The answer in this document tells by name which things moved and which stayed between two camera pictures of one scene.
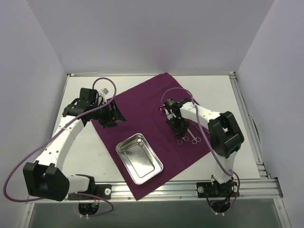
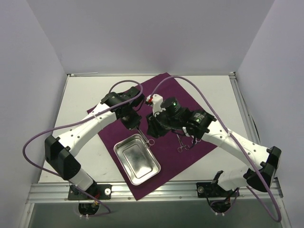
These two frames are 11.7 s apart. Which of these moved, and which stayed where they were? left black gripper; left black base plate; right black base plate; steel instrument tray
Moved: left black gripper
Stayed: steel instrument tray; left black base plate; right black base plate
